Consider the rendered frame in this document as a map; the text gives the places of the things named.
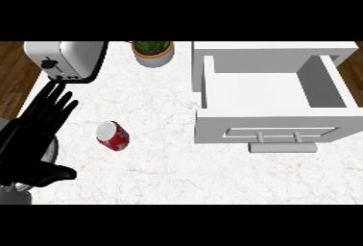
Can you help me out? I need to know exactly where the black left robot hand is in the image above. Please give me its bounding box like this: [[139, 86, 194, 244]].
[[0, 81, 81, 189]]

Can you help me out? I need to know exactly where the red soda can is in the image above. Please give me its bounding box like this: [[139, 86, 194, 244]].
[[95, 120, 130, 152]]

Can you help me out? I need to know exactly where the white open drawer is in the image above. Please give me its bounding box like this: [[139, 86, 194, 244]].
[[194, 55, 363, 145]]

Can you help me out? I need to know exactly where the white drawer cabinet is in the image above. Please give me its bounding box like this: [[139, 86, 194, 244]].
[[191, 41, 360, 94]]

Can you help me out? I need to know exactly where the silver toaster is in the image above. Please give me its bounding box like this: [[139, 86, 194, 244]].
[[22, 41, 111, 85]]

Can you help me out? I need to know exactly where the potted green plant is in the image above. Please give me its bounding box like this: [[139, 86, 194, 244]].
[[126, 41, 176, 69]]

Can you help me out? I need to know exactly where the grey drawer handle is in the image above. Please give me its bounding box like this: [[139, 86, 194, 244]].
[[248, 131, 319, 154]]

